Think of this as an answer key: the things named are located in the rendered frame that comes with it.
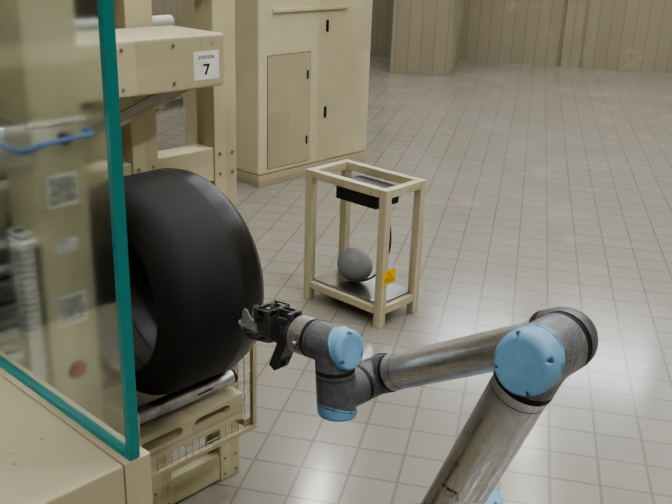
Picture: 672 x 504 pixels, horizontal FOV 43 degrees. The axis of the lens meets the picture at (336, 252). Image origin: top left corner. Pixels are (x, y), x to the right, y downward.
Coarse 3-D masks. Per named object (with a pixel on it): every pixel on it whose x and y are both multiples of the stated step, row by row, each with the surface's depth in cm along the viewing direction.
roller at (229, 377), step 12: (228, 372) 235; (204, 384) 229; (216, 384) 231; (228, 384) 235; (168, 396) 222; (180, 396) 223; (192, 396) 226; (204, 396) 229; (144, 408) 216; (156, 408) 218; (168, 408) 220; (144, 420) 215
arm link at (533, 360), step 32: (544, 320) 152; (576, 320) 154; (512, 352) 148; (544, 352) 145; (576, 352) 150; (512, 384) 149; (544, 384) 145; (480, 416) 158; (512, 416) 154; (480, 448) 160; (512, 448) 159; (448, 480) 167; (480, 480) 163
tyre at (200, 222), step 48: (144, 192) 208; (192, 192) 213; (144, 240) 202; (192, 240) 204; (240, 240) 212; (144, 288) 254; (192, 288) 201; (240, 288) 211; (144, 336) 248; (192, 336) 204; (240, 336) 216; (144, 384) 218; (192, 384) 220
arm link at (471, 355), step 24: (576, 312) 156; (480, 336) 176; (504, 336) 170; (384, 360) 196; (408, 360) 190; (432, 360) 184; (456, 360) 179; (480, 360) 174; (384, 384) 196; (408, 384) 192
